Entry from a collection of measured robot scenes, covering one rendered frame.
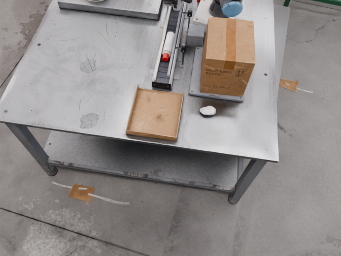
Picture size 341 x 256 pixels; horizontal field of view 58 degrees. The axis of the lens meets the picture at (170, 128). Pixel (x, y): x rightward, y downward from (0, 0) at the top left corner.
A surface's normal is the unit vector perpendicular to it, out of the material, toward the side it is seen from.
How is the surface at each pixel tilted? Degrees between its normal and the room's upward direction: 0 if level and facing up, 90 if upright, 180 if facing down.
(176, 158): 2
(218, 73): 90
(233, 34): 0
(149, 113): 0
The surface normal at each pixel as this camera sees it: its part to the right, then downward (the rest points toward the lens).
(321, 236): 0.03, -0.50
